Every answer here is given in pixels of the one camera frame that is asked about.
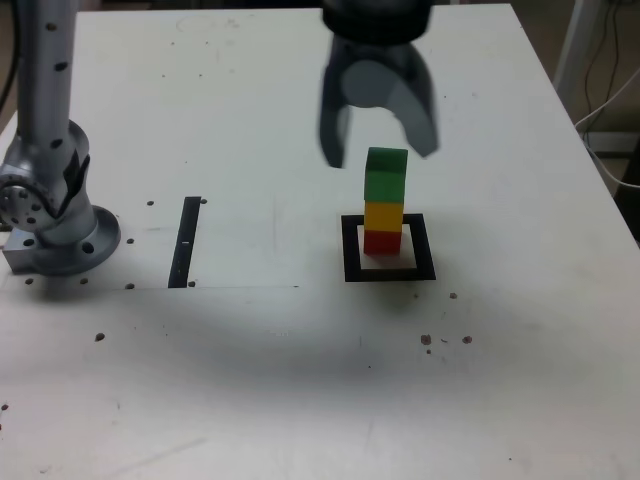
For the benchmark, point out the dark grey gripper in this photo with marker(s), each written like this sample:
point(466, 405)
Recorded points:
point(375, 50)

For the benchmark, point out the green cube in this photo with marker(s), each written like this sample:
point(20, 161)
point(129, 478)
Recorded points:
point(385, 177)

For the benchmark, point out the yellow cube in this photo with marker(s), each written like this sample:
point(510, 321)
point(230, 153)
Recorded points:
point(382, 216)

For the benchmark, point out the red cube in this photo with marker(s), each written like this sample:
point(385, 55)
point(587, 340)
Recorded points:
point(381, 242)

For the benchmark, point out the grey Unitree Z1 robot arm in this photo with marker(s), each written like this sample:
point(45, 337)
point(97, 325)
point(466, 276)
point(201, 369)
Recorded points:
point(47, 100)

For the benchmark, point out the black tape square outline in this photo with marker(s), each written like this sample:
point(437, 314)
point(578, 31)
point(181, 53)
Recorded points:
point(350, 250)

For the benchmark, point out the black tape strip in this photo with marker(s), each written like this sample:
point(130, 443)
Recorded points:
point(181, 260)

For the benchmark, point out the white background post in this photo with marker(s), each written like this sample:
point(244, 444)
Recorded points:
point(570, 45)

